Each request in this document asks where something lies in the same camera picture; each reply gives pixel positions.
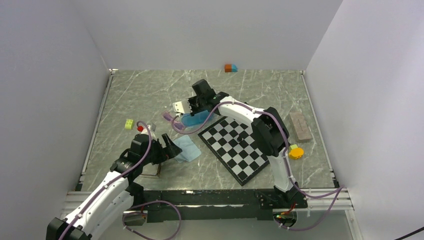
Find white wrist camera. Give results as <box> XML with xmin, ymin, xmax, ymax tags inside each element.
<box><xmin>172</xmin><ymin>99</ymin><xmax>192</xmax><ymax>115</ymax></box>
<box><xmin>136</xmin><ymin>122</ymin><xmax>157</xmax><ymax>134</ymax></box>

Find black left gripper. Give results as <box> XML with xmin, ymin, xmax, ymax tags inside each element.
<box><xmin>141</xmin><ymin>133</ymin><xmax>182</xmax><ymax>166</ymax></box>

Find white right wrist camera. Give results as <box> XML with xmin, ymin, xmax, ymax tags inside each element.
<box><xmin>172</xmin><ymin>99</ymin><xmax>192</xmax><ymax>115</ymax></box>

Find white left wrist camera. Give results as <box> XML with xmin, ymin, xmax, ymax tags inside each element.
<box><xmin>136</xmin><ymin>122</ymin><xmax>157</xmax><ymax>134</ymax></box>

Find brown sunglasses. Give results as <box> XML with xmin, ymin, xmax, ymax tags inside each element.
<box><xmin>139</xmin><ymin>163</ymin><xmax>162</xmax><ymax>178</ymax></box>

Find orange toy fruit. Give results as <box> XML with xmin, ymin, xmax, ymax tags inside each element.
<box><xmin>288</xmin><ymin>144</ymin><xmax>305</xmax><ymax>160</ymax></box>

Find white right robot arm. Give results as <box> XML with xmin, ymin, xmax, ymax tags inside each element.
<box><xmin>187</xmin><ymin>79</ymin><xmax>300</xmax><ymax>208</ymax></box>

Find blue block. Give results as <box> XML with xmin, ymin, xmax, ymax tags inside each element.
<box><xmin>231</xmin><ymin>64</ymin><xmax>238</xmax><ymax>73</ymax></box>

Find brown brick block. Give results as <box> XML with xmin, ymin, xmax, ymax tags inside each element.
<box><xmin>288</xmin><ymin>111</ymin><xmax>313</xmax><ymax>143</ymax></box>

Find lime green toy brick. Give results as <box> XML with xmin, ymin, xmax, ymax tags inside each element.
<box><xmin>124</xmin><ymin>119</ymin><xmax>134</xmax><ymax>130</ymax></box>

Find black white chessboard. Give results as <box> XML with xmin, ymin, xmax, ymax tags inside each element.
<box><xmin>197</xmin><ymin>117</ymin><xmax>269</xmax><ymax>186</ymax></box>

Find blue glasses case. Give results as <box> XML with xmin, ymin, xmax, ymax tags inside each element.
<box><xmin>180</xmin><ymin>110</ymin><xmax>210</xmax><ymax>127</ymax></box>

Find light blue cleaning cloth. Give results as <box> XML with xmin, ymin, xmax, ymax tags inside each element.
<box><xmin>174</xmin><ymin>135</ymin><xmax>201</xmax><ymax>163</ymax></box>

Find purple pink sunglasses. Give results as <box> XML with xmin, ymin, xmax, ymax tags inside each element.
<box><xmin>162</xmin><ymin>111</ymin><xmax>186</xmax><ymax>131</ymax></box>

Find orange block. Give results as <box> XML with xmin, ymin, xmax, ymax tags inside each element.
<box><xmin>224</xmin><ymin>64</ymin><xmax>233</xmax><ymax>73</ymax></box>

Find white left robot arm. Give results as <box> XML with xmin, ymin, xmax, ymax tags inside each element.
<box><xmin>45</xmin><ymin>130</ymin><xmax>182</xmax><ymax>240</ymax></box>

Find black base frame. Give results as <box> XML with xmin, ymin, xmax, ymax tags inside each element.
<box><xmin>128</xmin><ymin>188</ymin><xmax>308</xmax><ymax>223</ymax></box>

